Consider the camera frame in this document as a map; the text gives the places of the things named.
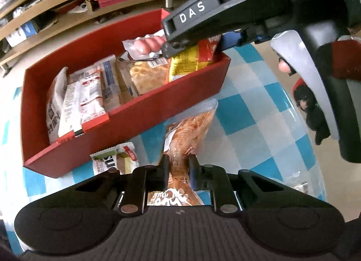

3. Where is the clear rice cracker packet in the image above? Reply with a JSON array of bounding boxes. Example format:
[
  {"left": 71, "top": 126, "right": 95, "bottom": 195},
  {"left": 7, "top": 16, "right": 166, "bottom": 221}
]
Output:
[{"left": 283, "top": 170, "right": 310, "bottom": 194}]

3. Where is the right hand in red sleeve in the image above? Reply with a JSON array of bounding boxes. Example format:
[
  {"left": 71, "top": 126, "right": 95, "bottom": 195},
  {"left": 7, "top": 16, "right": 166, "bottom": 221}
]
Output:
[{"left": 277, "top": 39, "right": 361, "bottom": 146}]

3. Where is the red cardboard box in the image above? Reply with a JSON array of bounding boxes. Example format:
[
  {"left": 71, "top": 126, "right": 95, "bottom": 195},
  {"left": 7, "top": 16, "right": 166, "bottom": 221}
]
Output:
[{"left": 20, "top": 9, "right": 230, "bottom": 178}]

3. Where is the blue white box on shelf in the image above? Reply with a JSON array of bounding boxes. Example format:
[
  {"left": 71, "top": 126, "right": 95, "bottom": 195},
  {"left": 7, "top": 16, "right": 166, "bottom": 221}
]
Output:
[{"left": 5, "top": 20, "right": 39, "bottom": 48}]

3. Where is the blue white checkered tablecloth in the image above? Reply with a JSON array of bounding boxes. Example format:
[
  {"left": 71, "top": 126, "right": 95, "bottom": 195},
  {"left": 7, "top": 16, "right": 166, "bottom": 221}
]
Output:
[{"left": 1, "top": 45, "right": 326, "bottom": 255}]

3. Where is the green white snack bar packet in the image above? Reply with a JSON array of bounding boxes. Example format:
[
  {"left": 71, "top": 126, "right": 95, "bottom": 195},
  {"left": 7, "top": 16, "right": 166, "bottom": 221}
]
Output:
[{"left": 90, "top": 142, "right": 139, "bottom": 175}]

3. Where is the white blue snack packet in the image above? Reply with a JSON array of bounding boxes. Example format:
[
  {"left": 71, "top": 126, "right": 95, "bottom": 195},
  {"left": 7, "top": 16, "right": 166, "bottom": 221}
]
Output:
[{"left": 67, "top": 55, "right": 120, "bottom": 112}]

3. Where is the sausage packet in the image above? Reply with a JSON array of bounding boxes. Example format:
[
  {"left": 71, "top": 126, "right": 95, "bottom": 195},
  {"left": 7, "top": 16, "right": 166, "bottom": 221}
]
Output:
[{"left": 122, "top": 29, "right": 166, "bottom": 61}]

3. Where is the orange noodle snack bag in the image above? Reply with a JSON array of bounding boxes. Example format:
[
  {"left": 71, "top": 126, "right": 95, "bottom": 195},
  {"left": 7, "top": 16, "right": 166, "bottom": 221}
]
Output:
[{"left": 148, "top": 98, "right": 218, "bottom": 207}]

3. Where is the red yellow snack packet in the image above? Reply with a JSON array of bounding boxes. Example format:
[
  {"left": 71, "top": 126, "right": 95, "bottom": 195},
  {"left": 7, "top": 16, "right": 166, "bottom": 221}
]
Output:
[{"left": 168, "top": 35, "right": 221, "bottom": 82}]

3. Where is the red white snack packet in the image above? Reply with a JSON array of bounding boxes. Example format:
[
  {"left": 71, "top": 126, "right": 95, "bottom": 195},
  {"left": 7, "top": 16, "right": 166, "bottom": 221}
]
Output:
[{"left": 58, "top": 71, "right": 106, "bottom": 137}]

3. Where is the grey newspaper-print packet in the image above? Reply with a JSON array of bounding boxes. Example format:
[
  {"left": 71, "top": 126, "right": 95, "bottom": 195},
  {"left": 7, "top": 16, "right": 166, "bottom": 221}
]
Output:
[{"left": 46, "top": 67, "right": 68, "bottom": 144}]

